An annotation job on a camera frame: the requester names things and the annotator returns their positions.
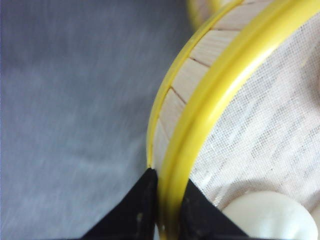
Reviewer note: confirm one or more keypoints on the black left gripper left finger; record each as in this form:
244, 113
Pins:
135, 215

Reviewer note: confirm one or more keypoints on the white cloth steamer liner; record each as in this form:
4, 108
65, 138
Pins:
268, 138

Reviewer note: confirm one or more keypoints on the white bun back left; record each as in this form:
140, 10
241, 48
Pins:
272, 215

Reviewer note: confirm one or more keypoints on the bamboo steamer basket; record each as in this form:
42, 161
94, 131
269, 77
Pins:
202, 81
201, 10

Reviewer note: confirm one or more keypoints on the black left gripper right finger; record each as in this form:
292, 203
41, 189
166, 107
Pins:
199, 219

